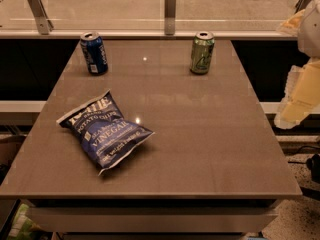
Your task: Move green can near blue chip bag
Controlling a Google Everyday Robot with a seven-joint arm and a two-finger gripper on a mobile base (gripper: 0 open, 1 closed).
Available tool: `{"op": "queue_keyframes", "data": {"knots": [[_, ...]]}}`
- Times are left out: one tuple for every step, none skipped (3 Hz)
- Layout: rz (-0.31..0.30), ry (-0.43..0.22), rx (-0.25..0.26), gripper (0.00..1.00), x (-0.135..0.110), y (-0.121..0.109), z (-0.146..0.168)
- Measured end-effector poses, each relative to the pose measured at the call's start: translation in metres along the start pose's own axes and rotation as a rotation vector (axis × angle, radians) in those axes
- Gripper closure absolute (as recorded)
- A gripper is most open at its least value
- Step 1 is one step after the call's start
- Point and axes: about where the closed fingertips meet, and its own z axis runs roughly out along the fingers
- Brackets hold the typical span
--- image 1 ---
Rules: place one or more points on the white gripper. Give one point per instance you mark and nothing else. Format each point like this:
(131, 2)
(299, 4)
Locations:
(310, 34)

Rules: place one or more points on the green soda can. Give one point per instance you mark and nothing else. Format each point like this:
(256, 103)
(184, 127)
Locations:
(202, 50)

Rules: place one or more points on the blue soda can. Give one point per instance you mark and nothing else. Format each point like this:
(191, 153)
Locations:
(94, 53)

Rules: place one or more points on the blue potato chip bag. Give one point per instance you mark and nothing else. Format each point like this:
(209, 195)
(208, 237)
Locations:
(102, 131)

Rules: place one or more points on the green package under table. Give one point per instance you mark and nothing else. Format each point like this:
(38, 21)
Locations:
(23, 228)

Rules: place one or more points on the middle metal railing bracket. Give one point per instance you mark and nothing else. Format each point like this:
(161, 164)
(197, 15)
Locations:
(169, 16)

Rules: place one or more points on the left metal railing bracket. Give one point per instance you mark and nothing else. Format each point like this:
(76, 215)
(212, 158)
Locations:
(43, 23)

